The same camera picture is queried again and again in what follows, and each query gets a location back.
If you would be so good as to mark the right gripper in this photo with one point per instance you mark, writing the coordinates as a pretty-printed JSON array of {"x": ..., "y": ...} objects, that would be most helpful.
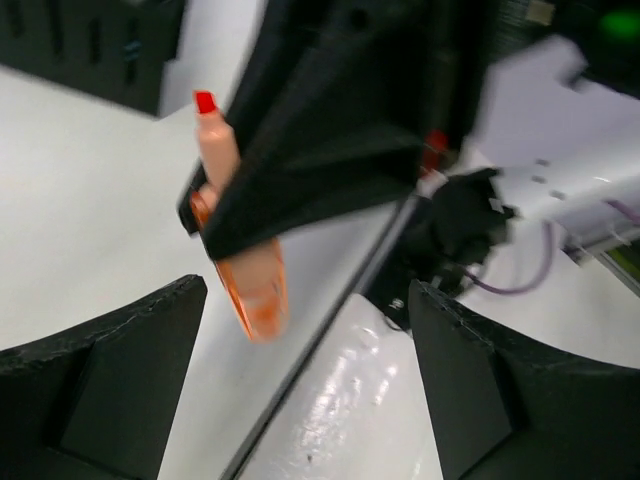
[{"x": 337, "y": 107}]

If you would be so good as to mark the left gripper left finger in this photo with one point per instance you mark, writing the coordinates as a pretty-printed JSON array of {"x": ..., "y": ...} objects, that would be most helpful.
[{"x": 98, "y": 400}]

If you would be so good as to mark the orange translucent highlighter pen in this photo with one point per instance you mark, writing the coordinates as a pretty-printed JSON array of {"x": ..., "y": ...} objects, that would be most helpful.
[{"x": 253, "y": 273}]

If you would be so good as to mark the black organizer container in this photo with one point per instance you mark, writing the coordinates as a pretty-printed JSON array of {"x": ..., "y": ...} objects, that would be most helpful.
[{"x": 115, "y": 50}]

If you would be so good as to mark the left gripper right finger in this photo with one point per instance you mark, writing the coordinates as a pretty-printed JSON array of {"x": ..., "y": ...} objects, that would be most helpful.
[{"x": 505, "y": 406}]

